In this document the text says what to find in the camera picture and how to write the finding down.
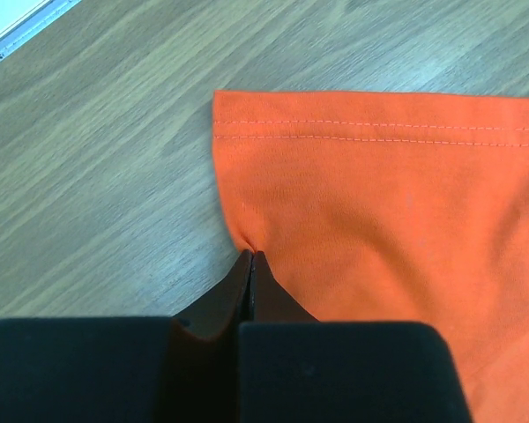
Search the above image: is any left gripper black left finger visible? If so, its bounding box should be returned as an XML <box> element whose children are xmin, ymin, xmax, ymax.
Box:
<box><xmin>158</xmin><ymin>250</ymin><xmax>252</xmax><ymax>422</ymax></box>

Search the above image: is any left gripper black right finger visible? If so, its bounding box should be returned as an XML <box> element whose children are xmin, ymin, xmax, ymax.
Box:
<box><xmin>239</xmin><ymin>249</ymin><xmax>323</xmax><ymax>423</ymax></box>

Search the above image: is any orange t-shirt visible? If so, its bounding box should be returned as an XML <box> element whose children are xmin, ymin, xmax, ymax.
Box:
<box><xmin>212</xmin><ymin>91</ymin><xmax>529</xmax><ymax>422</ymax></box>

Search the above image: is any aluminium rail frame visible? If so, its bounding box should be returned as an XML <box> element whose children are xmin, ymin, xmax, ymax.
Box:
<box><xmin>0</xmin><ymin>0</ymin><xmax>79</xmax><ymax>62</ymax></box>

